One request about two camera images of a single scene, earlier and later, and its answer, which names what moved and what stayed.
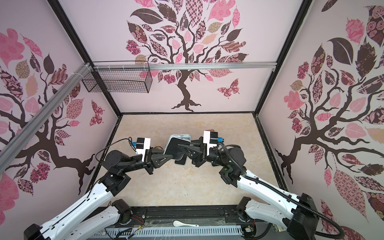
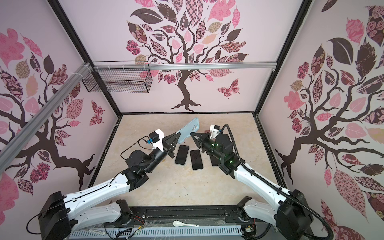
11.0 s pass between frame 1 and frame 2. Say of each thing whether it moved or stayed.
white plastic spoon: stayed
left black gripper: moved
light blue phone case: moved
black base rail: stayed
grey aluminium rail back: stayed
